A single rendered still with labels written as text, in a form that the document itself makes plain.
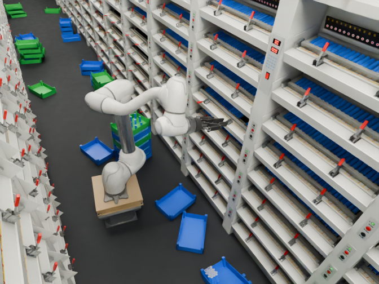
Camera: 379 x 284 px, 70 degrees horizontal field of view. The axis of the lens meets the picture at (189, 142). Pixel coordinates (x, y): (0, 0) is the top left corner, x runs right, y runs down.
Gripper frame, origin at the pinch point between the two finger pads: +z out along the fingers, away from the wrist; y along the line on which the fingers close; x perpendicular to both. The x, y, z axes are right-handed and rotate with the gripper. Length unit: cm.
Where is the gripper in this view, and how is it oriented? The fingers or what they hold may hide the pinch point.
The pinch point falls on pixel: (220, 122)
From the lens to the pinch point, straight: 155.0
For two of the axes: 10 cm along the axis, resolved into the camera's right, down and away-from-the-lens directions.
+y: -5.2, -5.8, 6.3
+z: 8.1, -1.0, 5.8
